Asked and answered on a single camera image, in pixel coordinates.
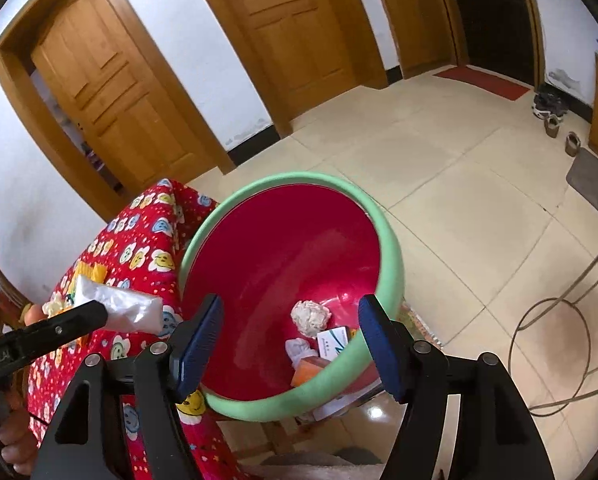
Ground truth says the red smiley flower tablecloth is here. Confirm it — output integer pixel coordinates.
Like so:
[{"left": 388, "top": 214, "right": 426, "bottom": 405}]
[{"left": 26, "top": 178, "right": 260, "bottom": 480}]

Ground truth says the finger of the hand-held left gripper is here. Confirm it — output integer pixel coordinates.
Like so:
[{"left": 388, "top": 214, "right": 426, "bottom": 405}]
[{"left": 14, "top": 300, "right": 110, "bottom": 361}]

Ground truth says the wooden stool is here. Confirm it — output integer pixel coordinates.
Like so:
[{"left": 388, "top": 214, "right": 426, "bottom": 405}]
[{"left": 214, "top": 375, "right": 387, "bottom": 466}]

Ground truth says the dark entrance door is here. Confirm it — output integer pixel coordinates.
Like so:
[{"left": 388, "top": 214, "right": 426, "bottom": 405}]
[{"left": 426, "top": 0, "right": 547, "bottom": 88}]

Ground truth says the red door mat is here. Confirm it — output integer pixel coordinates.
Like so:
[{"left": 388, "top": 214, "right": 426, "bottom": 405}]
[{"left": 433, "top": 65, "right": 532, "bottom": 102}]

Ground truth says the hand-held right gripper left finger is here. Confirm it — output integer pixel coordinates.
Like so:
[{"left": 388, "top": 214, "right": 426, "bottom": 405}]
[{"left": 31, "top": 294, "right": 226, "bottom": 480}]

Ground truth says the white paper ball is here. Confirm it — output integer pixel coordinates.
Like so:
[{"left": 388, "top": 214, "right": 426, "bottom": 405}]
[{"left": 290, "top": 300, "right": 332, "bottom": 339}]

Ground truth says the low wooden wall panel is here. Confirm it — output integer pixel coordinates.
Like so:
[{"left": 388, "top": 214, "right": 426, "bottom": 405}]
[{"left": 375, "top": 0, "right": 460, "bottom": 80}]

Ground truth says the wooden slat-back chair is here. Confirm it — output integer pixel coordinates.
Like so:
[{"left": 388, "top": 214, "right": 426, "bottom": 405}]
[{"left": 0, "top": 257, "right": 32, "bottom": 333}]

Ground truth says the printed cardboard sheet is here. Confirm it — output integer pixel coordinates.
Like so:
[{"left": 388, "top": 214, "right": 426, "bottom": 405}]
[{"left": 398, "top": 302, "right": 446, "bottom": 350}]

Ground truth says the person's left hand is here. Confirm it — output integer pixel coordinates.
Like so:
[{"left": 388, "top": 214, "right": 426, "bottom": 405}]
[{"left": 0, "top": 390, "right": 38, "bottom": 477}]

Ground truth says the large yellow foam fruit net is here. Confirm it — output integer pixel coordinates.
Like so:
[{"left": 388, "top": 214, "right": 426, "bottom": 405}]
[{"left": 75, "top": 259, "right": 108, "bottom": 282}]

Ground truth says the teal and white carton box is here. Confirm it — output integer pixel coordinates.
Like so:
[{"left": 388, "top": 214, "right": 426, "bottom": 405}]
[{"left": 316, "top": 326, "right": 352, "bottom": 361}]

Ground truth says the closed wooden door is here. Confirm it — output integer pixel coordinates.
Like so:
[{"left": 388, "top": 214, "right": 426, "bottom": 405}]
[{"left": 181, "top": 0, "right": 387, "bottom": 136}]

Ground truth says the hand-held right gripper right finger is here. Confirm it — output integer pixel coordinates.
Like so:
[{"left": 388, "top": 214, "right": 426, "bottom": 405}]
[{"left": 357, "top": 294, "right": 552, "bottom": 480}]

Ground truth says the white tissue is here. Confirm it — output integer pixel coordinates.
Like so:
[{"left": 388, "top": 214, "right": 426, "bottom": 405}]
[{"left": 285, "top": 338, "right": 320, "bottom": 368}]

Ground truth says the pair of dark sneakers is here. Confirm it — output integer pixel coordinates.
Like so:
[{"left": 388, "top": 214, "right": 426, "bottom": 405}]
[{"left": 531, "top": 82, "right": 570, "bottom": 117}]

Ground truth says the grey floor mat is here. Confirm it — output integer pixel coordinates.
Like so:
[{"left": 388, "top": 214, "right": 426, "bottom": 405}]
[{"left": 566, "top": 147, "right": 598, "bottom": 223}]

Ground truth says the white plastic bag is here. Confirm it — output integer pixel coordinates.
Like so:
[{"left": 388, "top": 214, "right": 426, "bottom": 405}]
[{"left": 73, "top": 274, "right": 164, "bottom": 333}]

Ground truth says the open wooden door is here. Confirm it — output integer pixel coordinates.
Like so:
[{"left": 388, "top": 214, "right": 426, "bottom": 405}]
[{"left": 0, "top": 0, "right": 237, "bottom": 221}]

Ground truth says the red basin with green rim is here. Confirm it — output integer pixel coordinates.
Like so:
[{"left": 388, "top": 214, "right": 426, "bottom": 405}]
[{"left": 177, "top": 172, "right": 404, "bottom": 421}]

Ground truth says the orange packet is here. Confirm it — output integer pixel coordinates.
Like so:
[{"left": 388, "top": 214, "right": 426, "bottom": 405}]
[{"left": 291, "top": 357, "right": 332, "bottom": 388}]

